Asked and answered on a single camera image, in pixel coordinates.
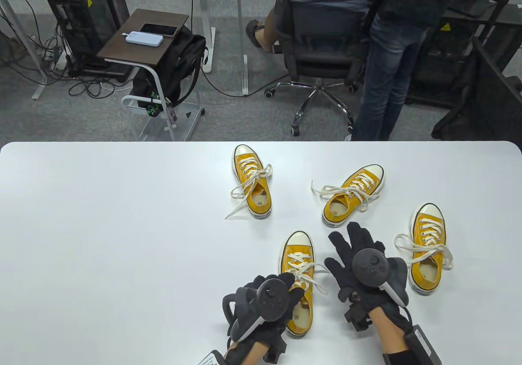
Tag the person's right hand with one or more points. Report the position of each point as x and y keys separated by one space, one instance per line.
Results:
x=346 y=242

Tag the person's left hand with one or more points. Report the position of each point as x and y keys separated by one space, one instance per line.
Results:
x=267 y=338

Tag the grey hand controller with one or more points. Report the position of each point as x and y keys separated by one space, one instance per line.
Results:
x=369 y=267
x=273 y=299

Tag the yellow canvas shoe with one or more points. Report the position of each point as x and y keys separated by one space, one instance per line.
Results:
x=428 y=211
x=244 y=151
x=297 y=238
x=375 y=173

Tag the person's right forearm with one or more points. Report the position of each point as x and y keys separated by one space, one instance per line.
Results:
x=389 y=332

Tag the person's left forearm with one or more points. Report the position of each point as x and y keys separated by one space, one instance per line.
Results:
x=246 y=355

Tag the white desk leg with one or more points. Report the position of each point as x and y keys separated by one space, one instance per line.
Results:
x=245 y=75
x=209 y=55
x=39 y=91

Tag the black mesh chair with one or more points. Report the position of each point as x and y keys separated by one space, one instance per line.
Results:
x=489 y=96

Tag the black office chair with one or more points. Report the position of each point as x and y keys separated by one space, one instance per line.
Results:
x=322 y=30

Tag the black computer tower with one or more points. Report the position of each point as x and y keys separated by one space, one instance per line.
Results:
x=448 y=55
x=89 y=18

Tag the green backpack charm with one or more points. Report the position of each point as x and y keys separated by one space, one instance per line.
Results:
x=153 y=110

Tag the black backpack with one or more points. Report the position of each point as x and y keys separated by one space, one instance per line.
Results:
x=179 y=67

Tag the black desk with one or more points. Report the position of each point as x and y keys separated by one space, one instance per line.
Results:
x=509 y=12

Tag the black smartphone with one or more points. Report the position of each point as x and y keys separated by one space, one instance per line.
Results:
x=159 y=29

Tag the light blue power bank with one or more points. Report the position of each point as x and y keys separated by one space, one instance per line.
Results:
x=144 y=38

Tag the brown side table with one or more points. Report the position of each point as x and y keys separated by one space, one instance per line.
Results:
x=134 y=49

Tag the white power strip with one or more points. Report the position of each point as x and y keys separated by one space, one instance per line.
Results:
x=61 y=64

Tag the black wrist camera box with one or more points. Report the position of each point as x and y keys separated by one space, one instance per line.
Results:
x=212 y=359
x=426 y=346

